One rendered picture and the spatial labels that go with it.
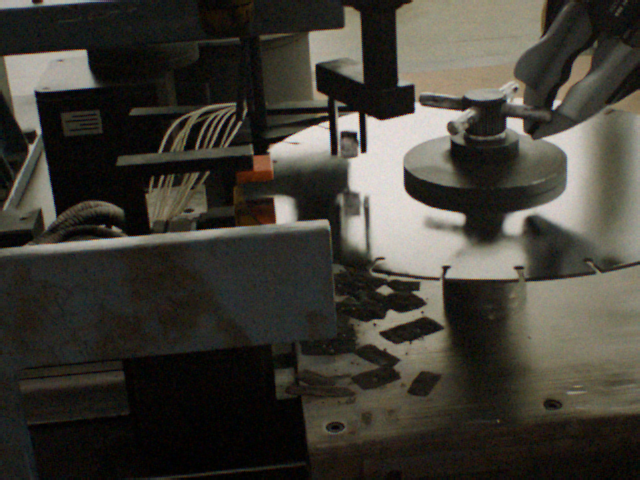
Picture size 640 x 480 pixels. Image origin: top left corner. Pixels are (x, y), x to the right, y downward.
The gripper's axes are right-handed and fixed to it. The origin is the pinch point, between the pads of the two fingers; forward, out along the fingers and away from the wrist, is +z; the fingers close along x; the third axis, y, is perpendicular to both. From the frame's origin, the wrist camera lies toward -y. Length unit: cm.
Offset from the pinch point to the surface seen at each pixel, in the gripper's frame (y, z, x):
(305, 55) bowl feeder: -51, 31, -47
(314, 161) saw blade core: 4.4, 11.7, -11.0
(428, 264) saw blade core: 15.0, 5.8, 3.7
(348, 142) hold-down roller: 6.6, 7.6, -8.4
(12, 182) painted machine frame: -16, 53, -54
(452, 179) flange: 5.5, 5.2, -1.2
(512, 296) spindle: 0.2, 11.3, 5.4
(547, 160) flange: -0.1, 2.1, 1.7
